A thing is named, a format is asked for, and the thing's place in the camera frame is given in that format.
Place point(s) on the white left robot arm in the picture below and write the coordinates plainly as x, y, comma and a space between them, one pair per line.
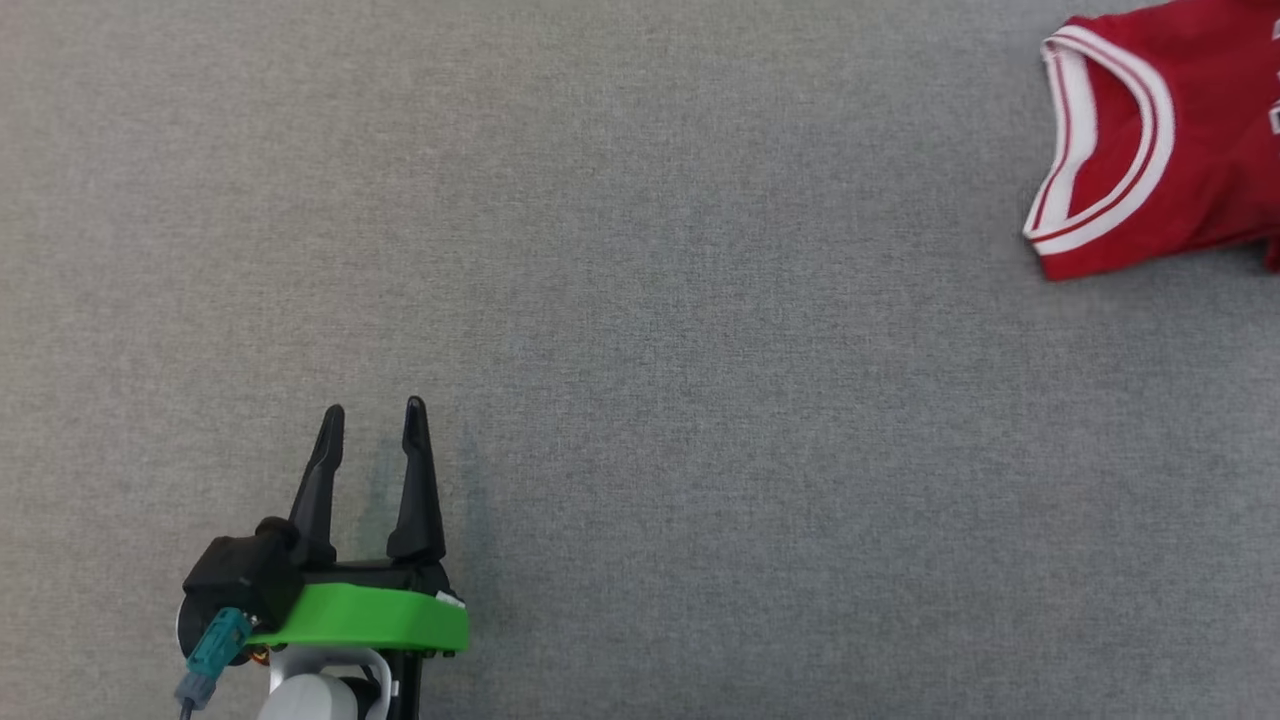
310, 695

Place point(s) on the red jersey with white sleeve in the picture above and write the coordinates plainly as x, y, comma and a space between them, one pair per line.
1200, 150

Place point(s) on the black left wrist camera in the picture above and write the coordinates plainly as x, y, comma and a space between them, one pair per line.
240, 580

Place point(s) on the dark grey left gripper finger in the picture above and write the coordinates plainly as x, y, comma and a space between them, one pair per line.
318, 500
417, 500

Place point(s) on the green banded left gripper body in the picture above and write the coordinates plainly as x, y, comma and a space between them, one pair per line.
370, 615

